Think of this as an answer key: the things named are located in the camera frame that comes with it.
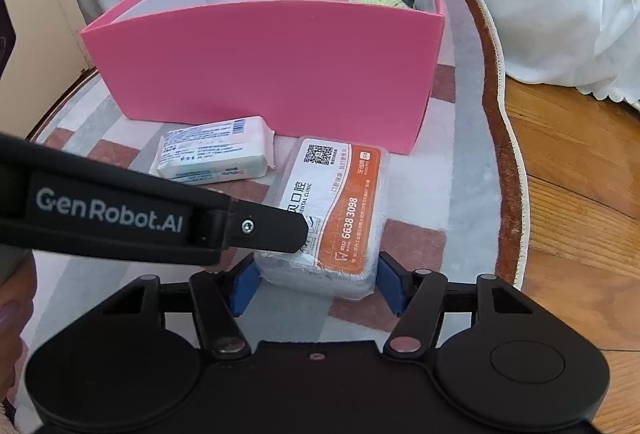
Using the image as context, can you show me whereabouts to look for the checkered cartoon rug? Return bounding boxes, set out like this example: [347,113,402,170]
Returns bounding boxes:
[15,0,531,365]

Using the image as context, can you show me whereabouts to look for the person's left hand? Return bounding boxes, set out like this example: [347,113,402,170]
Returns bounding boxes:
[0,259,38,415]

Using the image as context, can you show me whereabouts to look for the beige cabinet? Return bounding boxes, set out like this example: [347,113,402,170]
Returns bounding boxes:
[0,0,93,135]

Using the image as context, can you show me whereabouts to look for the white tissue packet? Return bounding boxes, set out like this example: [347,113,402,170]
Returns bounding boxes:
[150,115,277,186]

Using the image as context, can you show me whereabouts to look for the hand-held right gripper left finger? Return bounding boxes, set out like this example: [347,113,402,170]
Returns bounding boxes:
[97,259,258,360]

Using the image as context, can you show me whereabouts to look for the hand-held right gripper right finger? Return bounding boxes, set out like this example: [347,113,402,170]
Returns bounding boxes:
[377,251,538,357]

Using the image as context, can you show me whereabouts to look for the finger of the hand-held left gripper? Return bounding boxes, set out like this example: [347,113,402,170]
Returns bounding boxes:
[199,197,308,255]

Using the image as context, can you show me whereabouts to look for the orange label floss pick box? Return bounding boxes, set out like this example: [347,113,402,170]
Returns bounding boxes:
[254,135,391,300]

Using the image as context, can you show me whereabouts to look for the pink cardboard box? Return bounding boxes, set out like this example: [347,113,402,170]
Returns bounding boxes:
[81,0,447,155]

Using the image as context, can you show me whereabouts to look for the white scalloped bed skirt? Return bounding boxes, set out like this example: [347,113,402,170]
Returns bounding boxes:
[70,0,640,102]

